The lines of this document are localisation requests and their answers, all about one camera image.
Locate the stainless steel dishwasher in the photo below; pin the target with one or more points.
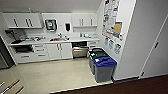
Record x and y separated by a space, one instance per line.
80 51

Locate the grey bin black lid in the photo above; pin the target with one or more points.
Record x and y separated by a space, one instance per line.
93 50

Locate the grey bin green lid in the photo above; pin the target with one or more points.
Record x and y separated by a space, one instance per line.
99 54

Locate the white sink base cabinet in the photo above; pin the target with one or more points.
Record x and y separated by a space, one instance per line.
59 51

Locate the grey bin blue lid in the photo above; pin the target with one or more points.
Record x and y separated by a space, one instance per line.
105 70

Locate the brown cork board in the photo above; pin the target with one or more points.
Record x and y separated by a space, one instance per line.
117 29

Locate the notice poster board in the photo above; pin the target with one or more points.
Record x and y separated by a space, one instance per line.
109 16

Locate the steel paper towel dispenser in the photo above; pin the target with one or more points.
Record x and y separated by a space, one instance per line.
51 25

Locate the white wide drawer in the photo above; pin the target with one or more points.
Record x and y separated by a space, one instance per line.
23 57

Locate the small pale blue item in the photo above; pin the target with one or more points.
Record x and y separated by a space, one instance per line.
30 10

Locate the dark coffee machine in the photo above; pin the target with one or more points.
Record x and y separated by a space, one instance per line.
13 36

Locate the plain white door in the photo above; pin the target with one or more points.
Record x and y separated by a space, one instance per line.
156 43

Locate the small brown object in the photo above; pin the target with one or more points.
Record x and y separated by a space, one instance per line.
20 89
13 84

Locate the dark refrigerator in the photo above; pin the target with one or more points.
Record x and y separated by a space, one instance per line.
5 55

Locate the white three-door wall cabinet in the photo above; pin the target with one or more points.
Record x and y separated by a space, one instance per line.
83 20

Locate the white two-door wall cabinet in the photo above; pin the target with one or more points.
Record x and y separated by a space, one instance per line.
21 20

